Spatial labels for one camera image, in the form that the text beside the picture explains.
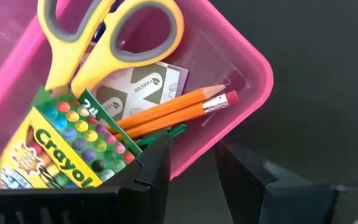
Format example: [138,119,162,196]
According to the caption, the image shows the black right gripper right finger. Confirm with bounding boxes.
[214,141,277,224]

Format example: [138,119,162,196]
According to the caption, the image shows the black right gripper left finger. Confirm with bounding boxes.
[99,134,172,224]

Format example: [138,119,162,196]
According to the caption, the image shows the green pen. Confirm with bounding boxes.
[134,123,188,151]

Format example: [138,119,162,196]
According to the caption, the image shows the orange pencil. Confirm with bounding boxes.
[113,90,240,141]
[108,83,228,132]

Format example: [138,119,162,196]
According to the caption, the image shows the yellow green crayon box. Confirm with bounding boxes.
[0,85,143,190]

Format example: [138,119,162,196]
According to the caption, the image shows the white grey sticky notes pack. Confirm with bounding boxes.
[89,61,190,121]

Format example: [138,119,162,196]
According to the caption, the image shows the yellow grey scissors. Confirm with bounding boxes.
[37,0,185,98]

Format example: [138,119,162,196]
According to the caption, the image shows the pink plastic pencil box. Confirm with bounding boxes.
[0,0,275,185]

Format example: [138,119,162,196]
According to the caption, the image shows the black table mat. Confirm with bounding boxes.
[163,0,358,224]

